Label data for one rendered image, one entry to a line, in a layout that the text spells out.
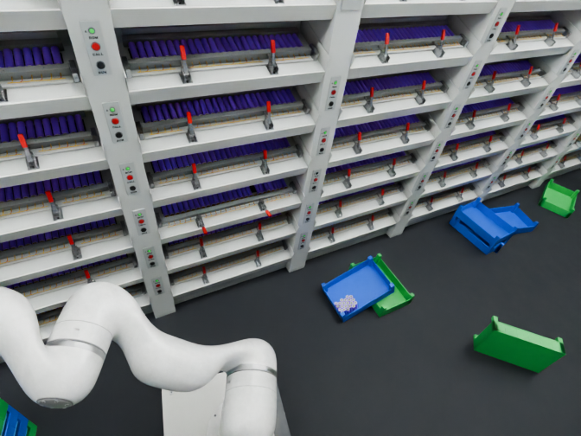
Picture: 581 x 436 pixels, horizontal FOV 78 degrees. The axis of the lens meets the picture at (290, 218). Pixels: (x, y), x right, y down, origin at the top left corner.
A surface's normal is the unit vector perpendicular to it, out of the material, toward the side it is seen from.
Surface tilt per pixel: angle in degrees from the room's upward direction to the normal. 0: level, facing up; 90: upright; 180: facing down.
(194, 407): 4
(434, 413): 0
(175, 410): 4
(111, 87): 90
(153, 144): 18
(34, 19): 108
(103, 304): 33
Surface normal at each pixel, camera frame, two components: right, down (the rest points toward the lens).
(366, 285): -0.20, -0.57
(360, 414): 0.11, -0.70
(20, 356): -0.19, 0.00
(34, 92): 0.24, -0.47
